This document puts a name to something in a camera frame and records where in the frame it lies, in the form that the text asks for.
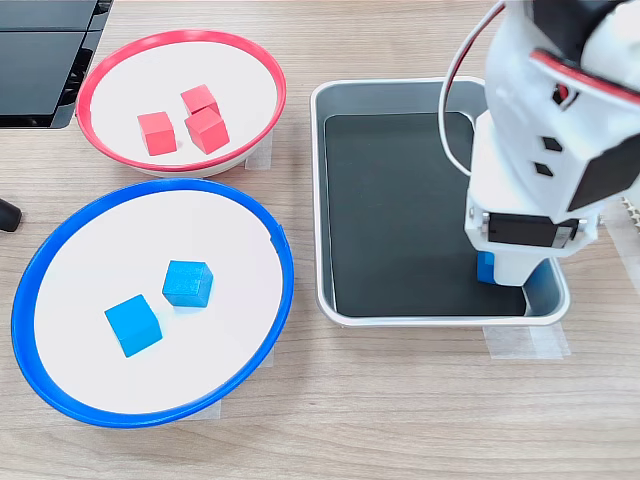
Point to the silver metal tray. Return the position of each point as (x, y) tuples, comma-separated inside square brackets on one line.
[(390, 95)]

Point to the red-rimmed white dish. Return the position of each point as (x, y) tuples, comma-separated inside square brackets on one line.
[(190, 60)]

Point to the black flat device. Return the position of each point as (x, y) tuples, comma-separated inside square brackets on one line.
[(35, 70)]

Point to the beige mesh mat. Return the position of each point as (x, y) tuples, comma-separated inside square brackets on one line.
[(632, 212)]

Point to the white base pad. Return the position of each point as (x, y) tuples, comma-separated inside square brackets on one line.
[(625, 260)]

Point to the blue wooden cube block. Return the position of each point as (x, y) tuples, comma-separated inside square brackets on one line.
[(484, 267), (187, 283), (133, 325)]

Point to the red wooden cube block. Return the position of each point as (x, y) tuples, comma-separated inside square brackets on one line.
[(197, 96), (156, 134), (207, 131)]

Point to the blue-rimmed white dish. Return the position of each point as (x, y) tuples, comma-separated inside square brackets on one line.
[(100, 240)]

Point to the black rounded object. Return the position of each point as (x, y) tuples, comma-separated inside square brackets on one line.
[(9, 215)]

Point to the clear tape strip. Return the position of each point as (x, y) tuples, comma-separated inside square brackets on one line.
[(269, 357), (262, 157), (212, 411), (525, 342)]

